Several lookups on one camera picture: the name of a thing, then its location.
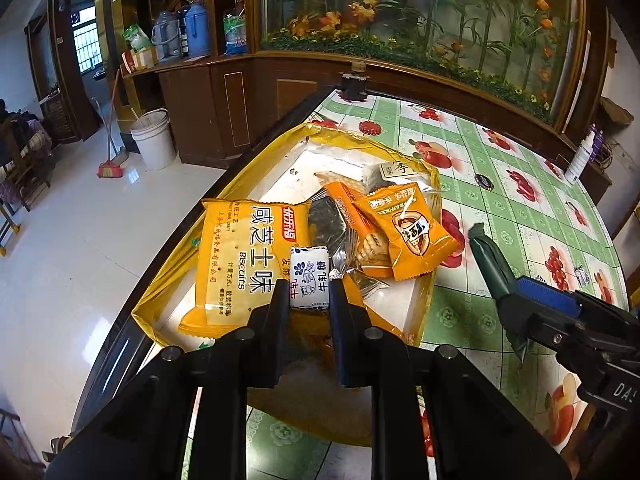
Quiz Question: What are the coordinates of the red broom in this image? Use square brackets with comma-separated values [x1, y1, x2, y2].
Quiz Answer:
[96, 67, 128, 180]

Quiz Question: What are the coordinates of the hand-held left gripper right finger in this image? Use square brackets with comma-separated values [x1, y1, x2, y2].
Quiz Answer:
[327, 277, 571, 480]

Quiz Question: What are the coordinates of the grey white label packet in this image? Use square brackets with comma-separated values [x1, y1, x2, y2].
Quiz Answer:
[362, 161, 421, 196]

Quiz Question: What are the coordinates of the orange cup print packet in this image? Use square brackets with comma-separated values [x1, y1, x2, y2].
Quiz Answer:
[351, 191, 463, 282]

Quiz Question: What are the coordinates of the red white carton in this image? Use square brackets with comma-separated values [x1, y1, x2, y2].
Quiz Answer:
[120, 47, 160, 73]

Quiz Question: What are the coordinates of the wooden chair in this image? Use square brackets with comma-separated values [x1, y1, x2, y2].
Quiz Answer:
[0, 120, 53, 256]

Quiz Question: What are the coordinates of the dark jar with cork lid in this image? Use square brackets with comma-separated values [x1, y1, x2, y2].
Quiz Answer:
[337, 60, 371, 102]

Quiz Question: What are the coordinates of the fruit print green tablecloth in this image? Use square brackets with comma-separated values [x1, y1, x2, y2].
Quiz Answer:
[182, 87, 631, 480]

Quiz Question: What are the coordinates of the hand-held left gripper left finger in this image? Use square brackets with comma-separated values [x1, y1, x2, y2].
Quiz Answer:
[47, 280, 293, 480]

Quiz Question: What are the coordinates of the green white snack bag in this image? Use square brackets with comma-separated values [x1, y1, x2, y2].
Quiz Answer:
[122, 25, 153, 53]

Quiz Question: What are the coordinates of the white plastic bucket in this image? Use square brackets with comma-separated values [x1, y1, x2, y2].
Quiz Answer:
[130, 108, 177, 171]

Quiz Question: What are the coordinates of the white blue print candy packet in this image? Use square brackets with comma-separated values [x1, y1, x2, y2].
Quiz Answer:
[289, 244, 332, 313]

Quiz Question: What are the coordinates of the clear plastic wrapper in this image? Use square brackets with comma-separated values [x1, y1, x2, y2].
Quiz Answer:
[332, 245, 391, 306]

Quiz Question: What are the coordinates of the large yellow foil bag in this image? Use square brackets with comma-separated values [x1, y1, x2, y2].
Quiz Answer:
[131, 121, 443, 448]

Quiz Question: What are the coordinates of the blue thermos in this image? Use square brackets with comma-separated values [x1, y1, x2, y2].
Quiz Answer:
[183, 2, 211, 58]

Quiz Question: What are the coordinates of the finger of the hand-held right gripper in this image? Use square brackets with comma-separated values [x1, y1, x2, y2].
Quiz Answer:
[515, 275, 584, 319]
[497, 290, 567, 356]

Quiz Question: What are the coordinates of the white spray bottle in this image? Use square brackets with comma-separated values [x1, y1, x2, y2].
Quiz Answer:
[564, 124, 603, 186]

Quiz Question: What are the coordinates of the brown wooden cabinet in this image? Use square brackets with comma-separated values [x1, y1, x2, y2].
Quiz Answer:
[120, 50, 616, 171]

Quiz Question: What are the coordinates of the dark grey snack packet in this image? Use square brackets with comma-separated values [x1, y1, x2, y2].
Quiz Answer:
[306, 196, 351, 256]

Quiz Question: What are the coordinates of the barred window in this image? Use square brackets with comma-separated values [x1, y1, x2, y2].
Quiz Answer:
[72, 7, 98, 76]

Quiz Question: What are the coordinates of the glass case with artificial flowers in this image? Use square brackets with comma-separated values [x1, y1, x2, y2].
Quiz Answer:
[255, 0, 588, 126]

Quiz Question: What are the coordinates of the large yellow biscuit packet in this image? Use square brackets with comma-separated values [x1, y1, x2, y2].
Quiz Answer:
[178, 197, 313, 338]

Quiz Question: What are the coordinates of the grey thermos jug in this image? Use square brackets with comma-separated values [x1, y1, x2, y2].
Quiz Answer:
[151, 10, 182, 58]

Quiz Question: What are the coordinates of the orange cracker packet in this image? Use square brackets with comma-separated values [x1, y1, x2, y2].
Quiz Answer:
[324, 181, 396, 281]

